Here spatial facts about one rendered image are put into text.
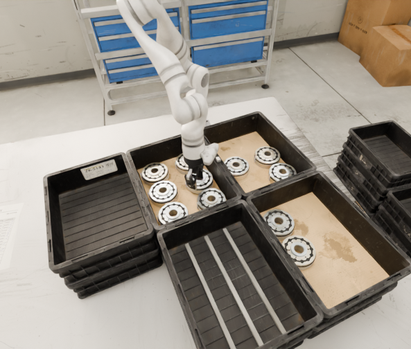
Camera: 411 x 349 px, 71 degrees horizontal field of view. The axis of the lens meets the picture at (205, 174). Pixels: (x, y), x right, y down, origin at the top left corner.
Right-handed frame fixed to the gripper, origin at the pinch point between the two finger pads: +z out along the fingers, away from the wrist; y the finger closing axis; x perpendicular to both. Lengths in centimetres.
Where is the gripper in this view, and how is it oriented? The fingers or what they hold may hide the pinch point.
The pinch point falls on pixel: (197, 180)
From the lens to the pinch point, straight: 106.0
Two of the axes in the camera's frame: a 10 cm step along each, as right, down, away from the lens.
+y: -3.6, 7.0, -6.2
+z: 0.4, 6.8, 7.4
